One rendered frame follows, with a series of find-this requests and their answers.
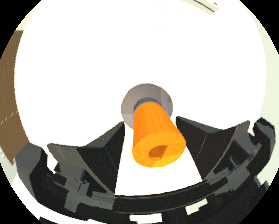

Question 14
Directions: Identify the grey stepped shaft on round pedestal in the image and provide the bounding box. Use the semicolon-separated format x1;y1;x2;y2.
120;83;174;129

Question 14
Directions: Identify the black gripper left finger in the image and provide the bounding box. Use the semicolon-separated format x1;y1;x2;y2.
47;120;126;194

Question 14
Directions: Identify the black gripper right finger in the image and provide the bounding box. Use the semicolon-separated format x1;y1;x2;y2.
175;115;251;180

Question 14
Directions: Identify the orange knob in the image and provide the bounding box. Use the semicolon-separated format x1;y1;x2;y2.
132;103;187;168

